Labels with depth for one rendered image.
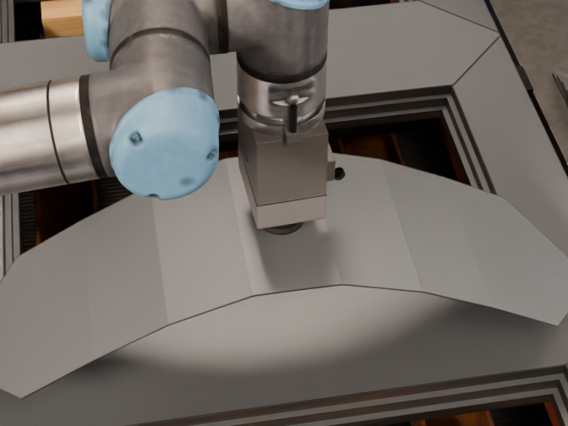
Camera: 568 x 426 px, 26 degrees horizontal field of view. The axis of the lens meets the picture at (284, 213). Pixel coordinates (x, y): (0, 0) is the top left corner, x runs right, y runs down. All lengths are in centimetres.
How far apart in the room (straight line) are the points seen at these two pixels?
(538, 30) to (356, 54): 35
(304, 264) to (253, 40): 24
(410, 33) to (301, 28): 69
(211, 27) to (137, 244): 31
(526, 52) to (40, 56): 68
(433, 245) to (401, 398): 16
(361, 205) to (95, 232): 26
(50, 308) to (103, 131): 39
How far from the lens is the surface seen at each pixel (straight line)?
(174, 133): 83
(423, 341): 128
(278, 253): 112
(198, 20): 94
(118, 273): 118
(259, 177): 105
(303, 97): 101
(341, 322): 129
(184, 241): 116
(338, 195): 119
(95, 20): 95
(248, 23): 95
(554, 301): 126
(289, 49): 97
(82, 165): 87
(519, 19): 187
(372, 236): 116
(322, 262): 112
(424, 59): 161
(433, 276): 116
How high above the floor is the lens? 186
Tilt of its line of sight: 46 degrees down
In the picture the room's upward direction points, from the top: straight up
